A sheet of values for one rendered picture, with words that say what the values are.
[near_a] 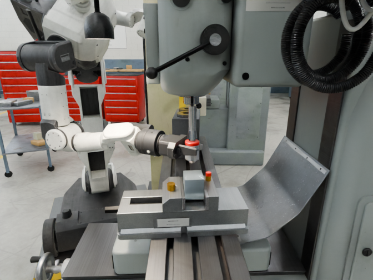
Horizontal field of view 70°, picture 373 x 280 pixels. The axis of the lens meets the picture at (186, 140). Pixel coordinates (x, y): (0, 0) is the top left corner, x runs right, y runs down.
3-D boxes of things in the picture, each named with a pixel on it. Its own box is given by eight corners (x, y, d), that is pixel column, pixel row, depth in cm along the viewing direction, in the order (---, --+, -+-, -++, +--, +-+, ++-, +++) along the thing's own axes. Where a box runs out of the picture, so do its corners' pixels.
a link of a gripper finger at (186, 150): (196, 156, 82) (179, 153, 85) (197, 146, 81) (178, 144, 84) (195, 158, 81) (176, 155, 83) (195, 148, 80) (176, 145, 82)
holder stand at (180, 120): (172, 158, 121) (171, 115, 115) (177, 143, 142) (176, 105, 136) (198, 159, 121) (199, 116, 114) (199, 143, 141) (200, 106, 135)
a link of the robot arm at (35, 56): (24, 85, 91) (18, 43, 87) (44, 83, 100) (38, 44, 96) (53, 86, 89) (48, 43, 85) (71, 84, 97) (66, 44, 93)
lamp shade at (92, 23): (81, 39, 68) (77, 12, 66) (107, 39, 73) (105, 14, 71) (90, 38, 63) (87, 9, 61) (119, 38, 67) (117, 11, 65)
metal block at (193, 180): (184, 200, 71) (184, 180, 70) (183, 189, 77) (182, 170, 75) (203, 199, 72) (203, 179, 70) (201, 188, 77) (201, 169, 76)
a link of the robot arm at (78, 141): (100, 154, 93) (53, 157, 97) (113, 145, 102) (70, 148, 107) (92, 125, 90) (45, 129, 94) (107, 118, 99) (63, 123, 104)
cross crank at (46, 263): (28, 295, 94) (21, 269, 90) (44, 269, 105) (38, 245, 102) (73, 294, 95) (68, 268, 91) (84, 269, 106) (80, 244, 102)
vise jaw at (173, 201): (162, 212, 68) (161, 198, 67) (162, 188, 80) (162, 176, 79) (185, 211, 69) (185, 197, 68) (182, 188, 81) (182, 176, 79)
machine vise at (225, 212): (116, 240, 69) (113, 203, 65) (125, 208, 83) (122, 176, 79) (249, 233, 71) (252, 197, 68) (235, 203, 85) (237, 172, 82)
